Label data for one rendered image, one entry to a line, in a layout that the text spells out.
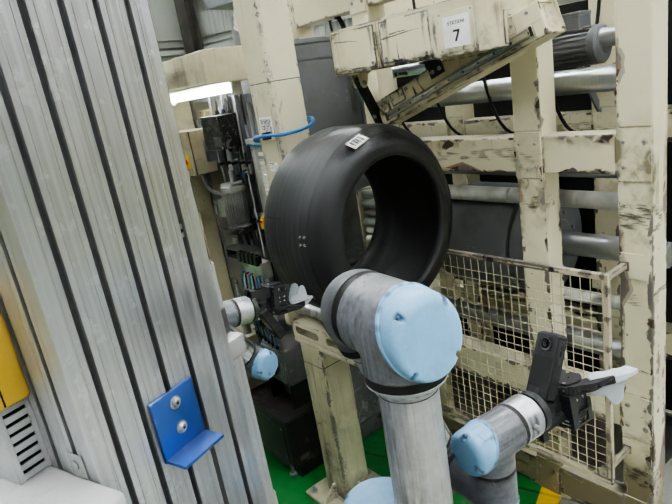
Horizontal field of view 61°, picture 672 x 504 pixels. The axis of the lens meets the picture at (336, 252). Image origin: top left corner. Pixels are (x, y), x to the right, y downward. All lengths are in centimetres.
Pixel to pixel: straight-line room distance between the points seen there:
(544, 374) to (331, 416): 134
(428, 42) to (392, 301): 113
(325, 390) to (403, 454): 139
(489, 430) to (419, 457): 17
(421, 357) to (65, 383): 41
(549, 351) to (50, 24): 86
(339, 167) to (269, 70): 49
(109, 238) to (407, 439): 46
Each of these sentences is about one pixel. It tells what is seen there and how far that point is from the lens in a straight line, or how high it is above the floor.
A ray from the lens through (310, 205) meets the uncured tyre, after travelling 154.
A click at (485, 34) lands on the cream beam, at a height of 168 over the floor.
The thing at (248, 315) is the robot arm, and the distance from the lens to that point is 153.
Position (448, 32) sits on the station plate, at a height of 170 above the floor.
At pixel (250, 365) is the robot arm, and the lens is 142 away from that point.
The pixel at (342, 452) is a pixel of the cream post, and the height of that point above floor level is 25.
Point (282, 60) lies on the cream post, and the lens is 195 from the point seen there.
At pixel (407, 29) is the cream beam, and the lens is 179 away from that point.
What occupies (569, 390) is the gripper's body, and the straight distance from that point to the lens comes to 107.
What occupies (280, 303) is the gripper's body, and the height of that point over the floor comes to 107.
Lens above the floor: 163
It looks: 17 degrees down
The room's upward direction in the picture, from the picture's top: 10 degrees counter-clockwise
